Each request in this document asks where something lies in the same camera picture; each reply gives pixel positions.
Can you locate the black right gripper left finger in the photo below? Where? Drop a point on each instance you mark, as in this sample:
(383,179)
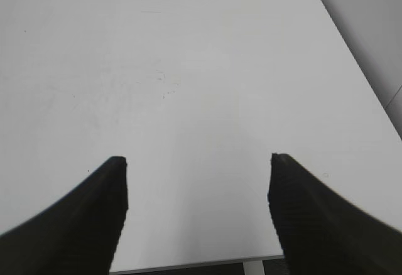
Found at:
(78,234)

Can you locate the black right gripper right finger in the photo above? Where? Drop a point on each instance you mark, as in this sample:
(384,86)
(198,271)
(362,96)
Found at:
(321,232)

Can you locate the white table leg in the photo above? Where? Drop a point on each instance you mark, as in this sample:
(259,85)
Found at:
(253,268)

